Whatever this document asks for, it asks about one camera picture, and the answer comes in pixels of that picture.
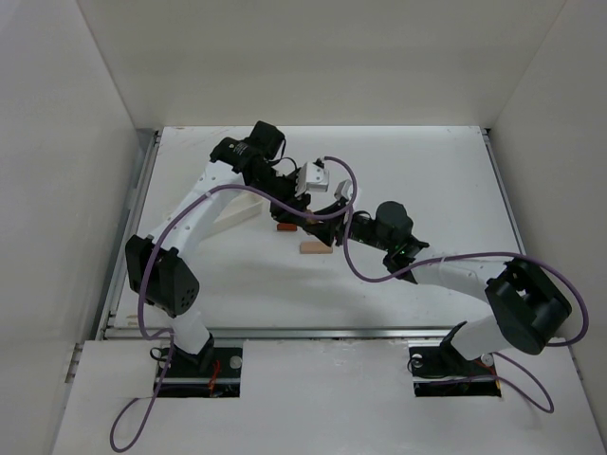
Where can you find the left aluminium rail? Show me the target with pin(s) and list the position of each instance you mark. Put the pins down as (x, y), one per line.
(148, 142)

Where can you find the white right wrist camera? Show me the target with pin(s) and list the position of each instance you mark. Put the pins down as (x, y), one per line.
(344, 190)

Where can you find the front aluminium rail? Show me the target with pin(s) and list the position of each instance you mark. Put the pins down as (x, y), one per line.
(327, 333)

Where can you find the right aluminium rail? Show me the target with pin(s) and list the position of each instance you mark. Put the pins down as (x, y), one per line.
(485, 133)

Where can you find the white plastic tray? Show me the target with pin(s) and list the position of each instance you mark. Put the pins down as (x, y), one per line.
(239, 210)

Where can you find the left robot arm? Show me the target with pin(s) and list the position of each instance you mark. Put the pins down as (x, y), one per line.
(159, 264)

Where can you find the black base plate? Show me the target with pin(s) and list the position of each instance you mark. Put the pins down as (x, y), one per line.
(223, 364)
(438, 363)

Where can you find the aluminium rail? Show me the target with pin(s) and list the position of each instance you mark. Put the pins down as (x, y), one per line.
(327, 333)
(148, 142)
(485, 133)

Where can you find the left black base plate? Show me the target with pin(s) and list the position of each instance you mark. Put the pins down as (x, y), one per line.
(223, 364)

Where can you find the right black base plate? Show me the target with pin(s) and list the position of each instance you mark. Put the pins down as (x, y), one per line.
(438, 363)

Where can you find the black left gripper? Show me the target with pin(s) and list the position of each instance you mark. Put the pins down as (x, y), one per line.
(288, 203)

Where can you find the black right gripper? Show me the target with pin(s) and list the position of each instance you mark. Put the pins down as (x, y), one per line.
(339, 227)

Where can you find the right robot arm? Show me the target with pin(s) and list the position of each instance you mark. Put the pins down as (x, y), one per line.
(527, 308)

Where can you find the orange triangular wood block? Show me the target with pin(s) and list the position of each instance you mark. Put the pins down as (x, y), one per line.
(284, 227)

